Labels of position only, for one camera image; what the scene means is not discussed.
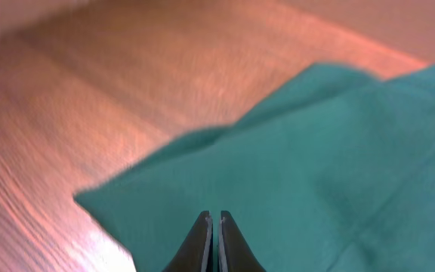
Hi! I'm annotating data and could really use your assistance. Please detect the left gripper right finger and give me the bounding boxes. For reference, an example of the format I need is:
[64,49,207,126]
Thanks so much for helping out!
[218,211,265,272]

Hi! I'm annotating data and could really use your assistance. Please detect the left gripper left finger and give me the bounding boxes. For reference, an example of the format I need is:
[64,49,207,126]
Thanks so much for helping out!
[163,211,213,272]

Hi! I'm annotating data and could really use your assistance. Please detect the dark green skirt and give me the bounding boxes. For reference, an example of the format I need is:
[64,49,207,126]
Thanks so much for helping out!
[75,63,435,271]

